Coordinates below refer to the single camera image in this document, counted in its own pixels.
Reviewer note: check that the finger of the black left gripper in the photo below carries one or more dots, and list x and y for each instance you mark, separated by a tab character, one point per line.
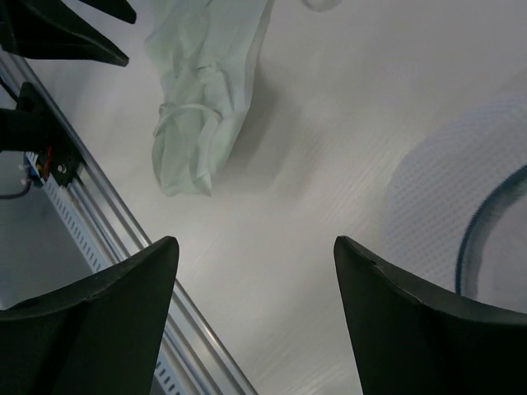
50	30
119	9

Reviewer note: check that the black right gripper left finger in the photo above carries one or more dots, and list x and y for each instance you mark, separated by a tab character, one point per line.
99	335

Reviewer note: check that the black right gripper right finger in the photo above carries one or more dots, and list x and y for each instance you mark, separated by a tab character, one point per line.
410	336

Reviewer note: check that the pale green bra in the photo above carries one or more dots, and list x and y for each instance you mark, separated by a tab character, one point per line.
205	53

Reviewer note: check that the white mesh laundry bag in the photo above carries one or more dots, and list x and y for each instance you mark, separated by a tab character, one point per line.
437	188

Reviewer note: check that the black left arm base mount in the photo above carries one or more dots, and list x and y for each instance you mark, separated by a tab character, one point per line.
33	127

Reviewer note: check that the aluminium rail frame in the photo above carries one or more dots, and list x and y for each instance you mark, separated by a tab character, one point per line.
38	256

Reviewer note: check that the white slotted cable duct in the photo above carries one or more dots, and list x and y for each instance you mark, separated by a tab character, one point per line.
101	226

